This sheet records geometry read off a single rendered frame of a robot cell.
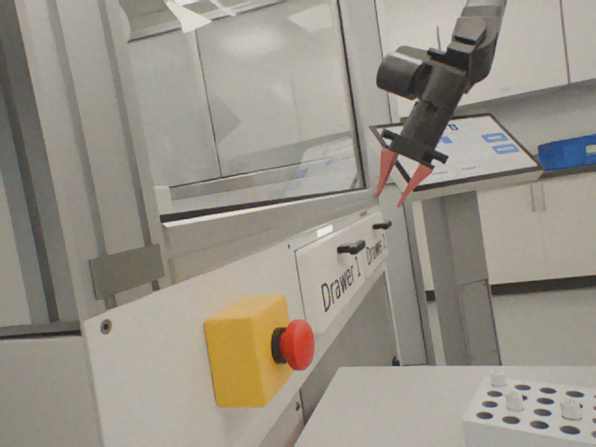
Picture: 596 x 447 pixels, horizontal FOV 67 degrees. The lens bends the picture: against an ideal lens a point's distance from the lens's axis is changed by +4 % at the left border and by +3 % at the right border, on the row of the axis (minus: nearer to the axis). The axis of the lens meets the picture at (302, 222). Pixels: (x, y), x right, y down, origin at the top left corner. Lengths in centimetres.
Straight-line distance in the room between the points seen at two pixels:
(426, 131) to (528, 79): 348
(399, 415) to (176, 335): 26
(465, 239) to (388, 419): 115
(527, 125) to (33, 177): 430
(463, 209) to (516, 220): 215
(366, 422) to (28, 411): 30
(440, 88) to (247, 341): 46
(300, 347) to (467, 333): 130
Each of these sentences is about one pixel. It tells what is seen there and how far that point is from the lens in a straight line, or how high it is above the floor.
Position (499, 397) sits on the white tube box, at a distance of 45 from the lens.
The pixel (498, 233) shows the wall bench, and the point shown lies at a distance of 370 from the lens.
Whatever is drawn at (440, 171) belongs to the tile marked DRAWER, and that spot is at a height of 101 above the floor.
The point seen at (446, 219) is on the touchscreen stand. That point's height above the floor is 85.
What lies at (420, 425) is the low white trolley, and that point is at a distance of 48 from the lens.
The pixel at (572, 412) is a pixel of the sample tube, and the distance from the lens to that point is 41.
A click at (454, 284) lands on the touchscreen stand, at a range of 157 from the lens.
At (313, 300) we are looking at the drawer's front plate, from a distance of 55.
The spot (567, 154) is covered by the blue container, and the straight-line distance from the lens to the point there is 394.
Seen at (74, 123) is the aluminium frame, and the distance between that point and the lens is 30.
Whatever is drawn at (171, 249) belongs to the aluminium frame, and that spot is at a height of 97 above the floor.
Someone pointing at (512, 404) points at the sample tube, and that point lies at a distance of 42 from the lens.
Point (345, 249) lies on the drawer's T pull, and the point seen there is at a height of 91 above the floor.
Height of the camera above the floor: 99
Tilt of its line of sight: 3 degrees down
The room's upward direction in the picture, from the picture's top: 9 degrees counter-clockwise
